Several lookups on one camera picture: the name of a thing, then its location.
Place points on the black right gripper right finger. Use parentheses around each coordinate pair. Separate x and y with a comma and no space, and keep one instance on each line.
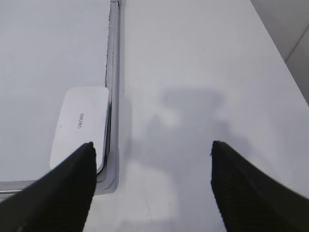
(251,201)

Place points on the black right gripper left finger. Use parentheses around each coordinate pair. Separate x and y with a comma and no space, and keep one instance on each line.
(59,201)

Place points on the white whiteboard eraser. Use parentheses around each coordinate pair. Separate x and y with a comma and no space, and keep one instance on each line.
(83,118)

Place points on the whiteboard with aluminium frame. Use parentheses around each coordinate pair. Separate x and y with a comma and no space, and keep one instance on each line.
(46,48)

